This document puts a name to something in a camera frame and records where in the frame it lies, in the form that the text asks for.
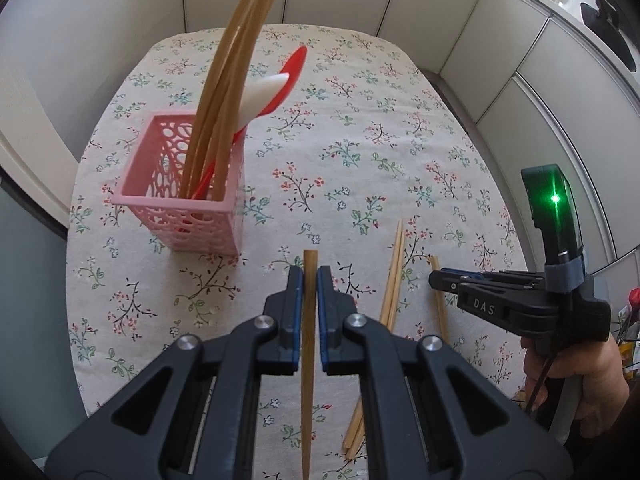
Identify white plastic spoon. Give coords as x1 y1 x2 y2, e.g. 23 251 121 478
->
234 72 291 132

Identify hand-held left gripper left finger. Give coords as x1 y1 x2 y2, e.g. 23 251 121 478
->
46 265 304 480

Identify black pan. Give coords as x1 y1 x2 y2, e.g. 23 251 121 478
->
580 0 639 72

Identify floral tablecloth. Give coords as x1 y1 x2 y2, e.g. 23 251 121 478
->
65 22 532 480

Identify tapered wooden chopstick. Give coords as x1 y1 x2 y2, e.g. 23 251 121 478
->
344 260 398 458
300 249 320 480
429 255 450 337
180 0 281 196
212 0 297 202
341 218 402 456
192 0 292 200
347 219 406 459

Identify red plastic spoon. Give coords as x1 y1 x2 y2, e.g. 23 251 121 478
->
192 45 309 199

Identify person's right hand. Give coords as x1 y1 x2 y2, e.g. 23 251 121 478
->
520 335 631 440

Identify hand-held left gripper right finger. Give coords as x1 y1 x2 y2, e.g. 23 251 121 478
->
317 265 574 480

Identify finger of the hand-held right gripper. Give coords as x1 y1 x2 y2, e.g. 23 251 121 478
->
457 284 556 331
428 268 546 294

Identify chopsticks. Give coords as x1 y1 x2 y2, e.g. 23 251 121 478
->
186 0 287 198

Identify pink lattice plastic basket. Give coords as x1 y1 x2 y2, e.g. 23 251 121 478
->
111 113 249 256

